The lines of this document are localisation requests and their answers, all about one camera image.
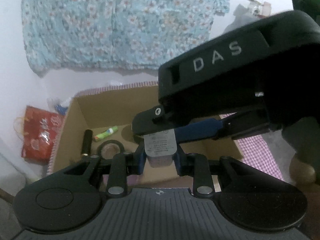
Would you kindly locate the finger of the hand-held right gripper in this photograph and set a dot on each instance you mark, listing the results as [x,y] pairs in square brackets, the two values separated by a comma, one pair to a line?
[197,130]
[145,122]

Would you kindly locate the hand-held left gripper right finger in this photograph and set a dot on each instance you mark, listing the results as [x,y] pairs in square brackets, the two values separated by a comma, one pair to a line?
[178,163]

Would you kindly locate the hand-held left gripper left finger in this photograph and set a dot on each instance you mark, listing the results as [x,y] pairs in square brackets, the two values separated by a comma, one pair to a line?
[141,158]

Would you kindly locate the white charger plug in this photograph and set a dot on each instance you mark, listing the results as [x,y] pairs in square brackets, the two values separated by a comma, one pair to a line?
[160,150]

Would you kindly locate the black tape roll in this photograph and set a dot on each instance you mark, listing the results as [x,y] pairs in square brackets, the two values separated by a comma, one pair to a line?
[110,142]

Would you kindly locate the green lip balm tube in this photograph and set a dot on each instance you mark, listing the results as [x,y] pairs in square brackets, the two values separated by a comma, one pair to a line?
[105,133]

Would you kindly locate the brown cardboard box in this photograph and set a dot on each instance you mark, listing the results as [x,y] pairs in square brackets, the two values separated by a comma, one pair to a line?
[105,110]

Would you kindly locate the black cylinder tube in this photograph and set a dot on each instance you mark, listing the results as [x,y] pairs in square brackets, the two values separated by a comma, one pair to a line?
[86,142]

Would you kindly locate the person's right hand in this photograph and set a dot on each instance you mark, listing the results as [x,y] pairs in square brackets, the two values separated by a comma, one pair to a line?
[302,172]

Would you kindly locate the purple checkered tablecloth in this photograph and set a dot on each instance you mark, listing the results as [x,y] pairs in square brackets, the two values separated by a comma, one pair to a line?
[257,150]

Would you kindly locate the blue white plastic bottle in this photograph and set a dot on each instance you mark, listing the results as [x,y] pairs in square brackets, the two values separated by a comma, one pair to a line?
[60,108]

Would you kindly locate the teal floral cloth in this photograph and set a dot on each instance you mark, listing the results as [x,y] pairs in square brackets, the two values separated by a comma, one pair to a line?
[112,25]

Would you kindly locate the red gift bag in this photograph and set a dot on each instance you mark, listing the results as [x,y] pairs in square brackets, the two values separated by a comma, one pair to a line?
[40,135]

